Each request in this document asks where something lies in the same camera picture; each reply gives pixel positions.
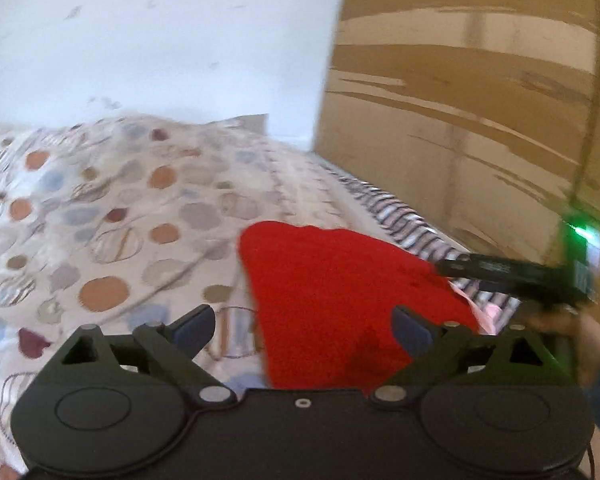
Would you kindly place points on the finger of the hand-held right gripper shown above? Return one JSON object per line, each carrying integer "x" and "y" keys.
{"x": 500, "y": 271}

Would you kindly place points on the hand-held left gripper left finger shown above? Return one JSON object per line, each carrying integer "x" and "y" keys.
{"x": 194, "y": 327}

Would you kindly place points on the spotted print duvet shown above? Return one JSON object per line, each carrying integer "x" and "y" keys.
{"x": 120, "y": 230}

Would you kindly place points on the pink cloth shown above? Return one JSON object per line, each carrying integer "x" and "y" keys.
{"x": 490, "y": 317}

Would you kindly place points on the grey-brown pillow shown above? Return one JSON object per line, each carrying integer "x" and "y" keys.
{"x": 250, "y": 122}

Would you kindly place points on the wooden headboard panel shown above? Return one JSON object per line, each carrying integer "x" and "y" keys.
{"x": 470, "y": 110}

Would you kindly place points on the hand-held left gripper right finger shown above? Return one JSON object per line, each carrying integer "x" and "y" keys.
{"x": 412, "y": 331}

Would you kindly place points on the red sweater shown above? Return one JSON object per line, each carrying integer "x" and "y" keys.
{"x": 330, "y": 305}

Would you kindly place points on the zebra striped blanket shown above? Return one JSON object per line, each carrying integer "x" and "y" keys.
{"x": 405, "y": 220}

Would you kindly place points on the person's right hand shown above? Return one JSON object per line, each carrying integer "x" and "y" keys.
{"x": 575, "y": 340}

